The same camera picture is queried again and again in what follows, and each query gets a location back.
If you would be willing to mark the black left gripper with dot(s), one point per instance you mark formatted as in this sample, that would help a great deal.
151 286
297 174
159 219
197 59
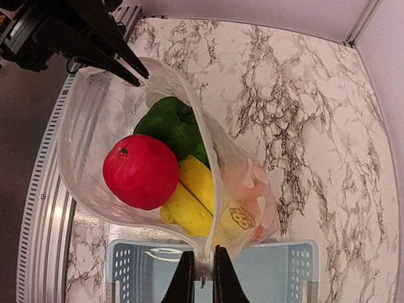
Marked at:
82 31

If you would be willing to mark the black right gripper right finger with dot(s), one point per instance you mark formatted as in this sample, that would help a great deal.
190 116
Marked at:
226 285

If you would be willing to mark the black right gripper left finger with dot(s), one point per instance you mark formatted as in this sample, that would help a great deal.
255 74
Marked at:
181 288

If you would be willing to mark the yellow toy banana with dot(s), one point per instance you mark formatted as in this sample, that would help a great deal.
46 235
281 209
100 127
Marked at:
192 205

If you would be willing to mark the orange toy orange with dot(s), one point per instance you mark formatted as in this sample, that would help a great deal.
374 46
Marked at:
260 204

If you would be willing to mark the green toy bell pepper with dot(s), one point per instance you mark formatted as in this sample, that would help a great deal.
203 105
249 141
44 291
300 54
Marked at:
173 122

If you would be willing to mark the red toy apple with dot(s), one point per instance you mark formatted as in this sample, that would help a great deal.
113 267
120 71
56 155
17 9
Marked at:
141 171

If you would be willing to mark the clear zip top bag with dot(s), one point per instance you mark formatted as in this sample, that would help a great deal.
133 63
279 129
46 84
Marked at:
103 109

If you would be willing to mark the grey plastic basket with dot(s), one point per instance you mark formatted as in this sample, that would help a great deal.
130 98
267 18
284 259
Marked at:
272 272

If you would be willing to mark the aluminium front rail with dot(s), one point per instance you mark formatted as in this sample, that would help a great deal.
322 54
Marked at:
63 247

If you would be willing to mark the left aluminium frame post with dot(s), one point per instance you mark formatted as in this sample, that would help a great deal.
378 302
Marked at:
362 22

